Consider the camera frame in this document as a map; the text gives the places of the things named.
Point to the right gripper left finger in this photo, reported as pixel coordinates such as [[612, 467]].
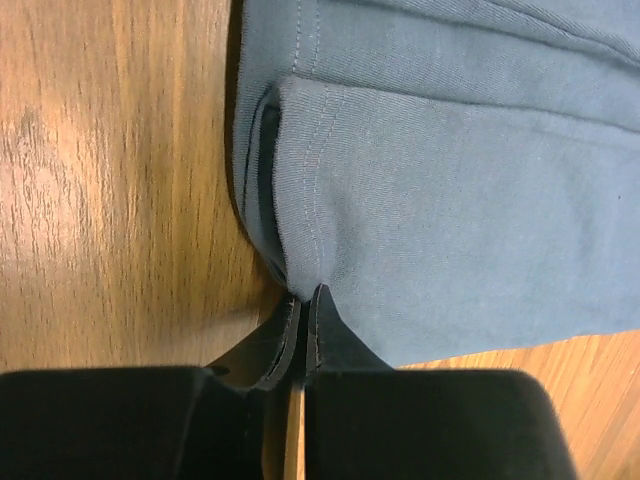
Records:
[[225, 420]]

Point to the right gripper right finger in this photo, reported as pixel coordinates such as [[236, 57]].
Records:
[[367, 420]]

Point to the blue-grey t-shirt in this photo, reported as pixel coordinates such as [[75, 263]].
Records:
[[462, 175]]

